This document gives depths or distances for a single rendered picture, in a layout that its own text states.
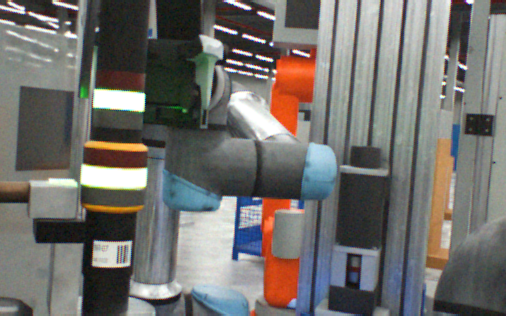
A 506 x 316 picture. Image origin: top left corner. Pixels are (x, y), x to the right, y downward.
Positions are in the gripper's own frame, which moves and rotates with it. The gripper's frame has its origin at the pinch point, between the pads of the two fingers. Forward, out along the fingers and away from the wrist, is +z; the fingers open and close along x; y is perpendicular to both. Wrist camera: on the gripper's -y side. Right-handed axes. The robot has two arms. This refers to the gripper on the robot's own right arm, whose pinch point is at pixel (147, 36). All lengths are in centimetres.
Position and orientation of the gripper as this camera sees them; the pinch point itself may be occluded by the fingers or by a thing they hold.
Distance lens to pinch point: 53.8
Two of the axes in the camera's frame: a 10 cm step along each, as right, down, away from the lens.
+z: -0.7, 0.5, -10.0
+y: -0.8, 10.0, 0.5
